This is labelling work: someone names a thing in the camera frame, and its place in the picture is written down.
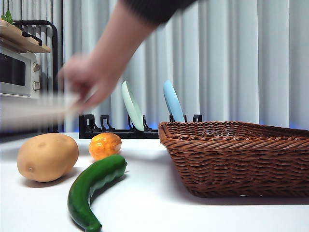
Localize person's hand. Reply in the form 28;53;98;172
57;52;128;114

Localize yellow corn cob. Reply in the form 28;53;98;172
88;132;122;161

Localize pale board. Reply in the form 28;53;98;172
0;93;97;129

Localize brown potato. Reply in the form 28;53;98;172
16;132;80;183

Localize green cucumber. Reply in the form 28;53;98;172
67;154;128;232

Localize brown wicker basket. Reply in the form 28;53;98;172
158;120;309;198

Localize pale green plate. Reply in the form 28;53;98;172
121;80;145;132

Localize black dish rack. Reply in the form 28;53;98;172
79;114;203;140

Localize silver toaster oven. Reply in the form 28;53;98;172
0;45;42;100

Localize pale blue plate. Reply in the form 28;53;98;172
163;80;186;123

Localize green plant leaves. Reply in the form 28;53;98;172
1;11;15;25

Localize grey pleated curtain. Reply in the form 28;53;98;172
0;0;309;133

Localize wooden tray with black handle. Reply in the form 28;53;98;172
0;19;52;53

